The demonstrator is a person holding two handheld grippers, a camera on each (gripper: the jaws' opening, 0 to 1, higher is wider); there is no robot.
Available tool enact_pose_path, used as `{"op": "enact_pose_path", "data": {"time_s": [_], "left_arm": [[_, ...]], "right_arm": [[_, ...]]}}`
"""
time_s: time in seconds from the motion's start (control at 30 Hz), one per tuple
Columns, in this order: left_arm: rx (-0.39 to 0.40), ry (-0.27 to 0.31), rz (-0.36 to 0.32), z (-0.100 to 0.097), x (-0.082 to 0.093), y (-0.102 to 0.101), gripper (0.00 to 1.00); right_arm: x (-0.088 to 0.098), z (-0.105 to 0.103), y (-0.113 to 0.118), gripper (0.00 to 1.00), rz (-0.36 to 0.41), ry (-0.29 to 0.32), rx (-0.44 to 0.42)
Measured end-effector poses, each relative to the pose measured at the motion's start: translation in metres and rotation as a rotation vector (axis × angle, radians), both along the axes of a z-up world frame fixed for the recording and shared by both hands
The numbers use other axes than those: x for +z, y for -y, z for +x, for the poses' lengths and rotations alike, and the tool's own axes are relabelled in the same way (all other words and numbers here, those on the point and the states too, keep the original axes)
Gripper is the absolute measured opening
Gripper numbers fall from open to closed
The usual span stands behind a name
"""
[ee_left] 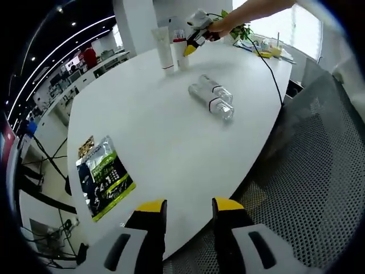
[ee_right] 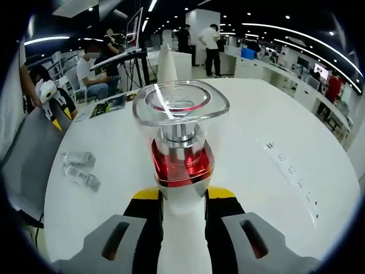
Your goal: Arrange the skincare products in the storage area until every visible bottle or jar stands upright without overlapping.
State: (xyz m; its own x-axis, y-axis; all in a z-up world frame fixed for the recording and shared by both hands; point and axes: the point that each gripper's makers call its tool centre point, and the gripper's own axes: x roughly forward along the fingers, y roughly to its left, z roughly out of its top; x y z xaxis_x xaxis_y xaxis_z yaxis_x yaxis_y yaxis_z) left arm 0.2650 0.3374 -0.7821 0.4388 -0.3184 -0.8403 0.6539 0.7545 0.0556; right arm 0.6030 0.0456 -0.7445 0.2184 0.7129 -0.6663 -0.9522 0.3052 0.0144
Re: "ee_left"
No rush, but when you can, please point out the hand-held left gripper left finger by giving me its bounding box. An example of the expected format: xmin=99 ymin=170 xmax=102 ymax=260
xmin=75 ymin=199 xmax=168 ymax=274

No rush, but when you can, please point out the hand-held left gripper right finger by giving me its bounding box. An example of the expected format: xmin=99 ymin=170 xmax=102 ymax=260
xmin=211 ymin=196 xmax=318 ymax=274

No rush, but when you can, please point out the red collar skincare bottle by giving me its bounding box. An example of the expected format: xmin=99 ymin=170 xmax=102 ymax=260
xmin=172 ymin=29 xmax=190 ymax=71

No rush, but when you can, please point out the white skincare tube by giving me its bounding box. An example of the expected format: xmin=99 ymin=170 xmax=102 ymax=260
xmin=151 ymin=27 xmax=175 ymax=75

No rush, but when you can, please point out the clear cap skincare bottle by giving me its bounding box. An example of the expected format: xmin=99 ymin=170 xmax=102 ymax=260
xmin=188 ymin=83 xmax=235 ymax=121
xmin=198 ymin=74 xmax=234 ymax=103

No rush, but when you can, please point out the green black foil packet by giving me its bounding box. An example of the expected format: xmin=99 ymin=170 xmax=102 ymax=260
xmin=75 ymin=135 xmax=136 ymax=223

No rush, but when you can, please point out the person's right hand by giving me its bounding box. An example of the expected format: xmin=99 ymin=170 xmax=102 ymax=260
xmin=207 ymin=19 xmax=233 ymax=39

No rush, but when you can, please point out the green potted plant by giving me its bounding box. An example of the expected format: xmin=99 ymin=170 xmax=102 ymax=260
xmin=221 ymin=10 xmax=254 ymax=41

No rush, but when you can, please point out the papers and blue tray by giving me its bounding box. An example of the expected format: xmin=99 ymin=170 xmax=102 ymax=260
xmin=232 ymin=38 xmax=294 ymax=62

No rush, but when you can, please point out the black box on floor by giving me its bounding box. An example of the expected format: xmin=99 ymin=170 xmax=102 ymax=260
xmin=76 ymin=242 xmax=90 ymax=259

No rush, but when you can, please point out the white power strip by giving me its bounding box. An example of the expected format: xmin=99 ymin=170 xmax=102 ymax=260
xmin=59 ymin=218 xmax=80 ymax=229

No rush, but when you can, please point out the large bright window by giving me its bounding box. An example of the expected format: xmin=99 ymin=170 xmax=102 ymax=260
xmin=232 ymin=0 xmax=323 ymax=58

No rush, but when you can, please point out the white standing desk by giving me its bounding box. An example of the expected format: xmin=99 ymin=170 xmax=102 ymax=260
xmin=15 ymin=132 xmax=78 ymax=215

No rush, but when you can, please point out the grey mesh office chair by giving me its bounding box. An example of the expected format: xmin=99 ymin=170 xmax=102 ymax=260
xmin=162 ymin=61 xmax=365 ymax=274

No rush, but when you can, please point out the small gold packet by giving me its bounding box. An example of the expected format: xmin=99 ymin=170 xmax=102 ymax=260
xmin=77 ymin=135 xmax=95 ymax=158

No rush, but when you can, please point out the long white counter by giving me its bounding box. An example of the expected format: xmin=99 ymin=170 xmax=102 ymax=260
xmin=8 ymin=50 xmax=135 ymax=135

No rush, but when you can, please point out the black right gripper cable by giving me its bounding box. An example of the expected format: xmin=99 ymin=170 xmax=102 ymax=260
xmin=205 ymin=11 xmax=283 ymax=107

